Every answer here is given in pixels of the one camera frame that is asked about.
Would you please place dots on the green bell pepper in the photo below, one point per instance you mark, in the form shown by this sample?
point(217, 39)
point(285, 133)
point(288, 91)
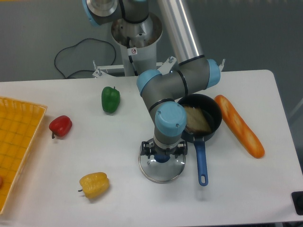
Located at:
point(110, 99)

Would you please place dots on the wrapped bread slice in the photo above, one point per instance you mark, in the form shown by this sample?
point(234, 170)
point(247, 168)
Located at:
point(196, 121)

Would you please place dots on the glass pot lid blue knob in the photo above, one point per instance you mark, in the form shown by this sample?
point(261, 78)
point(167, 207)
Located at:
point(161, 169)

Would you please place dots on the yellow wicker basket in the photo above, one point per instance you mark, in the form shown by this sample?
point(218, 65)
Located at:
point(19, 123)

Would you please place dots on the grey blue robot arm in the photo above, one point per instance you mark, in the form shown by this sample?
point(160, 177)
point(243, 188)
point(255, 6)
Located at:
point(159, 91)

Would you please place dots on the black box at table edge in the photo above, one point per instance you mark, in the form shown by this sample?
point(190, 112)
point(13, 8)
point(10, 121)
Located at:
point(297, 198)

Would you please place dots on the yellow bell pepper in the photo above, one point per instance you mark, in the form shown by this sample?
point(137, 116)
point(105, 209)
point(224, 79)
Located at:
point(94, 184)

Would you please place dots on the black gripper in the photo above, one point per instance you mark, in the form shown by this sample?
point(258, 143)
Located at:
point(148, 148)

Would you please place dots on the white table leg bracket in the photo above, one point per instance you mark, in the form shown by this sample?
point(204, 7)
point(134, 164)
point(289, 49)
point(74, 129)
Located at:
point(221, 66)

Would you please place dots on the orange baguette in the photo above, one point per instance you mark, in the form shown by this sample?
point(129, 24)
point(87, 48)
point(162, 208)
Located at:
point(239, 128)

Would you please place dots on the red bell pepper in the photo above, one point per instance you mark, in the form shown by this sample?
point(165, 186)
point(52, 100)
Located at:
point(60, 126)

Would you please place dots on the dark pot blue handle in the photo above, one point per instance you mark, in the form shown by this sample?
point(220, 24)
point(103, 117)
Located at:
point(213, 115)

